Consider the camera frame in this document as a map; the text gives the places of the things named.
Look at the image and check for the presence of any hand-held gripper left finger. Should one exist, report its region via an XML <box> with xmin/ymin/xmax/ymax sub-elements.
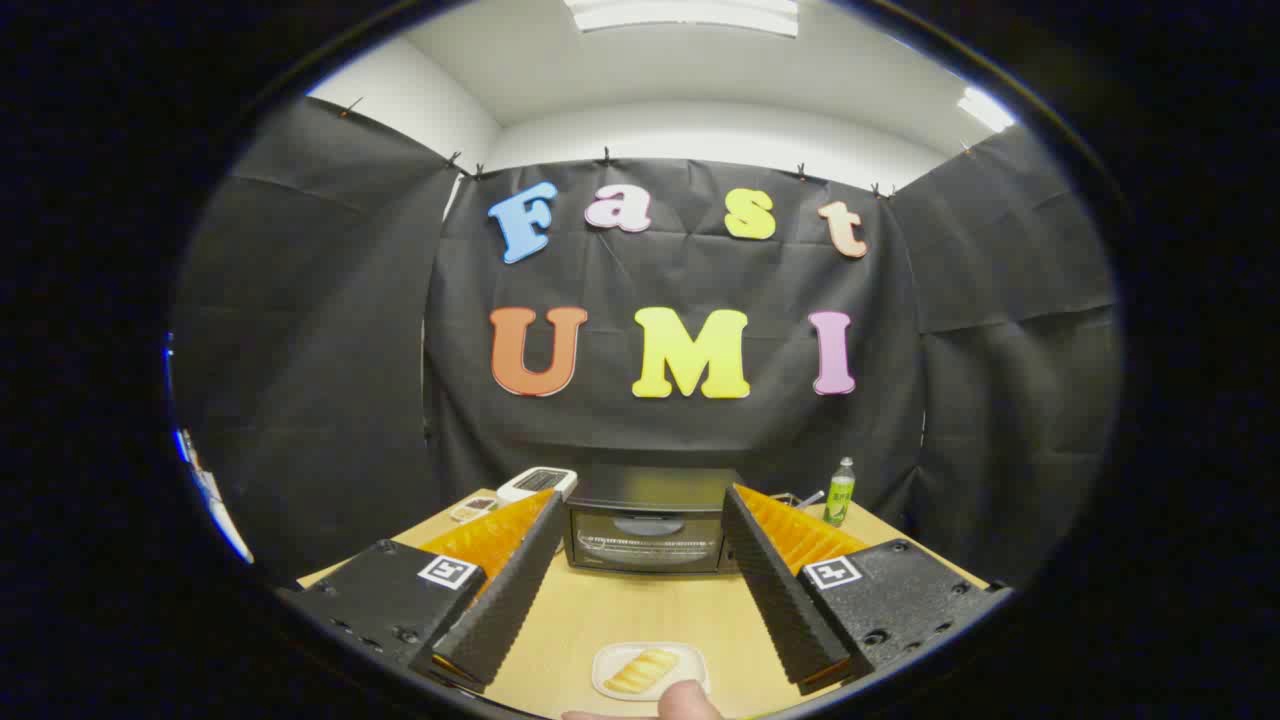
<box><xmin>275</xmin><ymin>488</ymin><xmax>566</xmax><ymax>696</ymax></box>

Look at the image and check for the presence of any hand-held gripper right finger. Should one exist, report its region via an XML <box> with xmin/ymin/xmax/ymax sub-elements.
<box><xmin>722</xmin><ymin>484</ymin><xmax>1013</xmax><ymax>696</ymax></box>

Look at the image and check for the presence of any golden bread roll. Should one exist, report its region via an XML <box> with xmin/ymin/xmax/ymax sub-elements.
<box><xmin>603</xmin><ymin>648</ymin><xmax>681</xmax><ymax>695</ymax></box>

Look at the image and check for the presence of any black toaster oven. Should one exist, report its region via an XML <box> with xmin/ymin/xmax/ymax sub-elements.
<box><xmin>562</xmin><ymin>465</ymin><xmax>746</xmax><ymax>576</ymax></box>

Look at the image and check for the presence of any white pop-up toaster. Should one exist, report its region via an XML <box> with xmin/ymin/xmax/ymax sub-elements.
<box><xmin>497</xmin><ymin>466</ymin><xmax>579</xmax><ymax>504</ymax></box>

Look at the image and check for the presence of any green label drink bottle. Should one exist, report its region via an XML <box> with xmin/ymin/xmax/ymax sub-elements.
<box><xmin>823</xmin><ymin>457</ymin><xmax>857</xmax><ymax>528</ymax></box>

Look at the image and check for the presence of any white plate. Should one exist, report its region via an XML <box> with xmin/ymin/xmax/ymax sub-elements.
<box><xmin>592</xmin><ymin>641</ymin><xmax>711</xmax><ymax>702</ymax></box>

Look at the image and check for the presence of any black backdrop cloth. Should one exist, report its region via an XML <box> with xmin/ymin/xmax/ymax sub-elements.
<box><xmin>170</xmin><ymin>95</ymin><xmax>1121</xmax><ymax>591</ymax></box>

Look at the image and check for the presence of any ceiling light panel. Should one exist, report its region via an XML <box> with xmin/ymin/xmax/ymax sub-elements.
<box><xmin>958</xmin><ymin>87</ymin><xmax>1017</xmax><ymax>133</ymax></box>
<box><xmin>565</xmin><ymin>0</ymin><xmax>801</xmax><ymax>38</ymax></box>

